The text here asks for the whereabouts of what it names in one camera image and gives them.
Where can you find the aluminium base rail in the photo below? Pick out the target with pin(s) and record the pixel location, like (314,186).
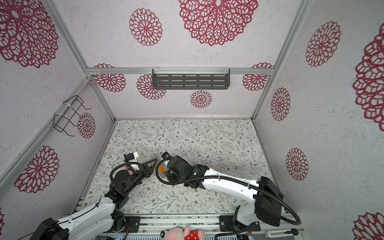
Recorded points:
(186,225)

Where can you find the beige remote control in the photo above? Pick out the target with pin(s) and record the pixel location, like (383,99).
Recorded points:
(162,176)

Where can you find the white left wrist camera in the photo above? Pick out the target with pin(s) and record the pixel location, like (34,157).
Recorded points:
(132,157)

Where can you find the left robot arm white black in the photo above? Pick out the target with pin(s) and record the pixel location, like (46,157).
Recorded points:
(122,183)

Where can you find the red card box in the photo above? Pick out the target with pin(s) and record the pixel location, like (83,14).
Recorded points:
(128,168)

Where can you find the dark metal wall shelf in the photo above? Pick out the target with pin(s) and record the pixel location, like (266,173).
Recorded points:
(191,80)

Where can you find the orange battery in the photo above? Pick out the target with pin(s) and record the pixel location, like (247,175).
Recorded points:
(162,169)

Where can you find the pink plush toy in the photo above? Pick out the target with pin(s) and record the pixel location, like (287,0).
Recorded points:
(183,234)

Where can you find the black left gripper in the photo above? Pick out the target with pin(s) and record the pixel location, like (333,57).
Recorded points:
(147,170)

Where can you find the black wire wall basket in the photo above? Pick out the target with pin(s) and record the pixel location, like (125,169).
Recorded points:
(73,105)

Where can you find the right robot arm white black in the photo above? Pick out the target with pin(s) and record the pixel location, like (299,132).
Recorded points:
(260,207)

